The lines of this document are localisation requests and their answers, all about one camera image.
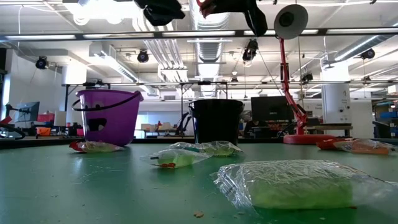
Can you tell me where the clear packet orange candy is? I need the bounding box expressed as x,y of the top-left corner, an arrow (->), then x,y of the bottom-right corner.
334,138 -> 392,156

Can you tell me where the clear packet green red candy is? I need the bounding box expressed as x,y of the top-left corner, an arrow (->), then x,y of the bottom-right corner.
139,148 -> 215,170

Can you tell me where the black office chair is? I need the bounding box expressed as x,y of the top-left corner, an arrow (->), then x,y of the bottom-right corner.
372,120 -> 389,139

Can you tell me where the grey computer monitor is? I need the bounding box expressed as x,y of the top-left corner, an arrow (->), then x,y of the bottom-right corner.
15,101 -> 40,123

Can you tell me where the white cylindrical column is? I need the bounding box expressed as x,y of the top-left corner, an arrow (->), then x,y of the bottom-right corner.
322,83 -> 353,125

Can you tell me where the red desk lamp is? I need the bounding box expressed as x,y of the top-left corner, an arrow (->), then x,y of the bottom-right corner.
273,3 -> 337,146

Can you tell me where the white box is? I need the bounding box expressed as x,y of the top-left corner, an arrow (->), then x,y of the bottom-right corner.
53,111 -> 67,127

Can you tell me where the large clear packet green candy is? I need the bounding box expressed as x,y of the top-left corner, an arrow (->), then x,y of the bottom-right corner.
211,159 -> 398,212

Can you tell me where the purple bucket with face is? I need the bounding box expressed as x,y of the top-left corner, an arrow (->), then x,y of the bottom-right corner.
72,89 -> 145,147

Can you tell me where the green table mat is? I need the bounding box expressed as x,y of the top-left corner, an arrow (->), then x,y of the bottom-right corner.
0,142 -> 398,224

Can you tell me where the wooden background table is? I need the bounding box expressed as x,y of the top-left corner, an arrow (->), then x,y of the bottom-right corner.
306,124 -> 354,131

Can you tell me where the small red candy packet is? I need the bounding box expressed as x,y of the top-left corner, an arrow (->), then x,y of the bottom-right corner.
68,140 -> 84,152

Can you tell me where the black bucket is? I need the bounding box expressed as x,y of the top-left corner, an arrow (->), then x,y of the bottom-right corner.
188,98 -> 246,146

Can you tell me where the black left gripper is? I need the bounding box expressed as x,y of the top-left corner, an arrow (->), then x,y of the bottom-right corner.
135,0 -> 187,27

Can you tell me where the black looped background cable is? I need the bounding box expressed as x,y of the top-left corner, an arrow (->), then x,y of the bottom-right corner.
0,123 -> 26,140

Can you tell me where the black computer monitor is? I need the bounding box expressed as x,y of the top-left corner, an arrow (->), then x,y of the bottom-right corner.
251,95 -> 295,123

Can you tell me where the red box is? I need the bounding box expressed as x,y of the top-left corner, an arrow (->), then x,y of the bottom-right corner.
37,113 -> 55,123

